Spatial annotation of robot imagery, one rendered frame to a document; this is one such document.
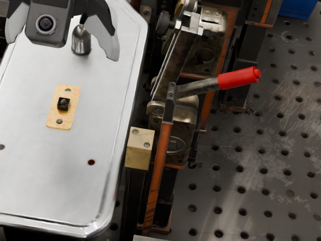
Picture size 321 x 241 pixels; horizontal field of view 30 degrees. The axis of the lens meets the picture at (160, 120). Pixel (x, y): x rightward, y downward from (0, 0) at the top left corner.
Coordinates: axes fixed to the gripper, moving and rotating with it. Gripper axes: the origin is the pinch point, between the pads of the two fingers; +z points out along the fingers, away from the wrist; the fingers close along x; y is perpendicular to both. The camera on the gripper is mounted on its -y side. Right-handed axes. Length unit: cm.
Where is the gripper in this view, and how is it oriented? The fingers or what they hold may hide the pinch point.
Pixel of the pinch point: (61, 56)
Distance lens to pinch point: 83.4
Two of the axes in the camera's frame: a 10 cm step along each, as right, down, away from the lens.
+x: -9.9, -1.6, 0.0
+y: 1.3, -7.8, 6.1
